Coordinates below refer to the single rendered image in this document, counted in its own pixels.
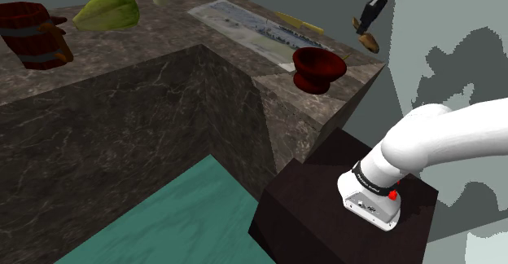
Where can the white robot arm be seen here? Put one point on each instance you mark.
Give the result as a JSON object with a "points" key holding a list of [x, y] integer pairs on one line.
{"points": [[436, 136]]}

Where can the red barrel mug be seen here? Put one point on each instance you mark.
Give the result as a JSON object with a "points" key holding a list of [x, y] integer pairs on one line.
{"points": [[28, 36]]}

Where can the dark red footed bowl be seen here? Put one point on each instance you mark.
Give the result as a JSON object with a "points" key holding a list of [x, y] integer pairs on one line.
{"points": [[317, 66]]}

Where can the yellow knife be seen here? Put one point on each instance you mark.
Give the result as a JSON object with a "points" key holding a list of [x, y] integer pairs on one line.
{"points": [[297, 22]]}

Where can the dark robot stand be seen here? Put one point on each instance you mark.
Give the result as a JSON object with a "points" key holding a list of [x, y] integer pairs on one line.
{"points": [[317, 215]]}

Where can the green lettuce head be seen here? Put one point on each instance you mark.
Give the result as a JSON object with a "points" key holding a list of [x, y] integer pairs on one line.
{"points": [[109, 11]]}

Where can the pale flat picture mat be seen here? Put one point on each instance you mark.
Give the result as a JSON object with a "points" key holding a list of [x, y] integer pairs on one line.
{"points": [[246, 27]]}

